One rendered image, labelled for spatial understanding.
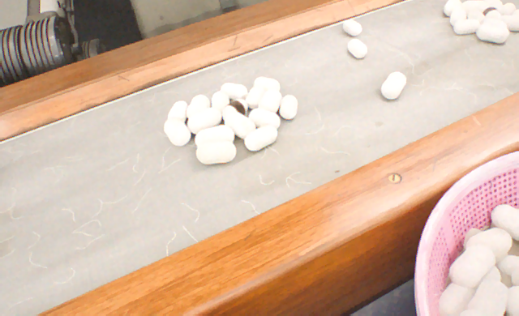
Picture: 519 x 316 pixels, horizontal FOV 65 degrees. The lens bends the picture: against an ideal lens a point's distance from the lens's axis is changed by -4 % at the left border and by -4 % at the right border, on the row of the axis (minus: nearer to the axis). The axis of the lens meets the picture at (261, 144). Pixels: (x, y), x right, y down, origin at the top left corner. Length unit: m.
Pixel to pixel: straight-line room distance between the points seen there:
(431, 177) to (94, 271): 0.26
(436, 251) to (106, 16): 2.29
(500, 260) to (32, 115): 0.51
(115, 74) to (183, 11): 1.99
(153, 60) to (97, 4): 1.87
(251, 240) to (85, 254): 0.14
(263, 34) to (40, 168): 0.33
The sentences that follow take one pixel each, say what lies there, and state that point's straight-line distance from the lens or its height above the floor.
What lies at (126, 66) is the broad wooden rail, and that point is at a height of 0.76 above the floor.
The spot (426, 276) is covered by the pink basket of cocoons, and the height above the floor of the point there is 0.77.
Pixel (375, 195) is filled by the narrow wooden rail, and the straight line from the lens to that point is 0.31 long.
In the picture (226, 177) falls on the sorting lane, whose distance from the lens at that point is 0.38.
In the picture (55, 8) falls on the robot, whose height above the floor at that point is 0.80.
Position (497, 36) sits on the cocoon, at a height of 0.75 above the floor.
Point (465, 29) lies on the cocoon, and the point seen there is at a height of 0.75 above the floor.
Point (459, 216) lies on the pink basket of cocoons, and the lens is 0.32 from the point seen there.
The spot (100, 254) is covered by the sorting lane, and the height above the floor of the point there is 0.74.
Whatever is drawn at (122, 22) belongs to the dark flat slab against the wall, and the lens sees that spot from 2.46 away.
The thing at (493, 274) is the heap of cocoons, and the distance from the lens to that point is 0.31.
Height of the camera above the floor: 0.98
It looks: 36 degrees down
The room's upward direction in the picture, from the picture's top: 11 degrees counter-clockwise
